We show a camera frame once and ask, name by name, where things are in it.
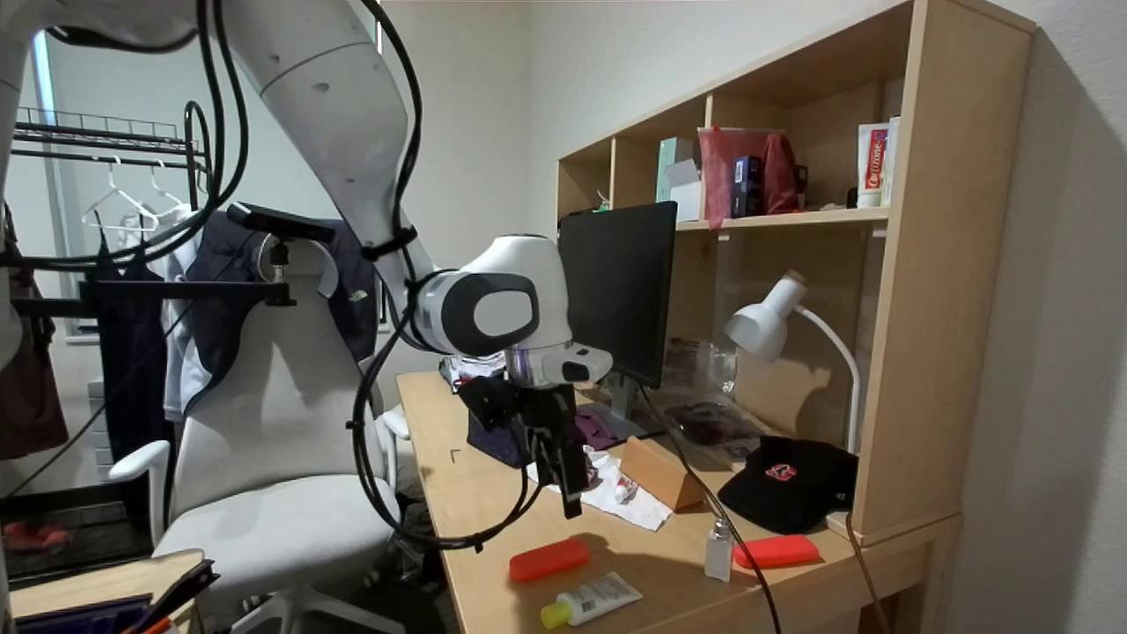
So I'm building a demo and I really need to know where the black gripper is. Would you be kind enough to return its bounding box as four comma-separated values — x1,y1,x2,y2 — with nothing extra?
503,372,588,522

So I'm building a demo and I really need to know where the orange rectangular block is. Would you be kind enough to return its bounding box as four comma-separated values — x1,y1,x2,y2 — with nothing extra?
728,537,825,573
508,537,596,587

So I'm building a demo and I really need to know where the purple cloth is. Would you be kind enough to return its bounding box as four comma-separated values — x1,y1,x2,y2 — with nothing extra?
574,402,636,455

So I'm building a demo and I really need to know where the white paper sheet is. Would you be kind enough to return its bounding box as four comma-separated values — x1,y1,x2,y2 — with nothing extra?
577,450,677,537

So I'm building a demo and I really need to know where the dark navy pouch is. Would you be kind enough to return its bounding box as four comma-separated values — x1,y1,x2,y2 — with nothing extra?
453,372,537,469

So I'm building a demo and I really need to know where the brown cardboard box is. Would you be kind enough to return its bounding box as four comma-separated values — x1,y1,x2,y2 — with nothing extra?
616,435,709,516

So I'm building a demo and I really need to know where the small clear plastic bottle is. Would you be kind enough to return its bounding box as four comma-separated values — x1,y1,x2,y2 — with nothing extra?
701,516,736,584

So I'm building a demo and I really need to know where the black computer monitor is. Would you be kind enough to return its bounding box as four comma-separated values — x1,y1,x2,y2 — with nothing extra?
554,198,680,391

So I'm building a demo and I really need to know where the black cap red logo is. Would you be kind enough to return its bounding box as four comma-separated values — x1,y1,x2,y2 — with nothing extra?
714,435,858,538

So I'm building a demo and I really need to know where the white desk lamp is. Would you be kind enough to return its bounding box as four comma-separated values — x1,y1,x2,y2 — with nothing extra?
722,271,866,455

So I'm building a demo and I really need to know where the white office chair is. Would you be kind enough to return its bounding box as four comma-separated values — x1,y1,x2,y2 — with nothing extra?
107,239,407,634

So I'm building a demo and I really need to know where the small white box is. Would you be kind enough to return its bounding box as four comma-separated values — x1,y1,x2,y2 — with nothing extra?
670,155,709,227

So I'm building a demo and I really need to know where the pale green box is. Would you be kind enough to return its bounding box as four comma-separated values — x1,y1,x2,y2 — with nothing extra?
653,134,683,206

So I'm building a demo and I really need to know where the red bag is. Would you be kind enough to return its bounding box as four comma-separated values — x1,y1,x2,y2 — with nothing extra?
692,124,811,227

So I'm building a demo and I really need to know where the dark navy jacket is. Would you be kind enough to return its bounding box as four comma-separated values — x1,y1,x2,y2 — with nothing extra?
185,208,381,382

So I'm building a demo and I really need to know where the white hanging shirt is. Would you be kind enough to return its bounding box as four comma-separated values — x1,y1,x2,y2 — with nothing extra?
151,227,213,419

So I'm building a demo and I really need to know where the wooden desk shelf unit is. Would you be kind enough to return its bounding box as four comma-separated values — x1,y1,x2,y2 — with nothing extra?
554,0,1043,546

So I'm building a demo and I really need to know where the white printed card box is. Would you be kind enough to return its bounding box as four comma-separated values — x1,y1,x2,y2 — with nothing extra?
857,117,905,213

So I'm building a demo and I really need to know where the black hanging garment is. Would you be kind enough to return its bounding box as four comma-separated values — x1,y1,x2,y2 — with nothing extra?
90,249,170,462

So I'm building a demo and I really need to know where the black storage bin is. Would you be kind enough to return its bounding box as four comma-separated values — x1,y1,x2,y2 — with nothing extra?
0,478,155,587

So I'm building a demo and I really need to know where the maroon hanging garment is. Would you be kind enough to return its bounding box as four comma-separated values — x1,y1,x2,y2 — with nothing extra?
0,208,69,462

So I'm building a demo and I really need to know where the thin black desk cable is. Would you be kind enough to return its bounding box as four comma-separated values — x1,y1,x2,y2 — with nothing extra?
636,384,785,634

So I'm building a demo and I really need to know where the thin black lamp cable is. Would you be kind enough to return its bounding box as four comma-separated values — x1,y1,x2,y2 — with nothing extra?
843,516,894,634

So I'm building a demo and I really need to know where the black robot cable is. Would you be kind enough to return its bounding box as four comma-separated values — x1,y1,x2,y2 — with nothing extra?
0,0,556,557

